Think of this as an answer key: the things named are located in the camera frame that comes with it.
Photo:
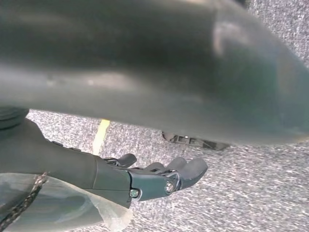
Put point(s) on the clear plastic film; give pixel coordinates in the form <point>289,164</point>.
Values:
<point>72,208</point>

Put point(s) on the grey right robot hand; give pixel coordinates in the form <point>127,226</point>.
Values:
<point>145,64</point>

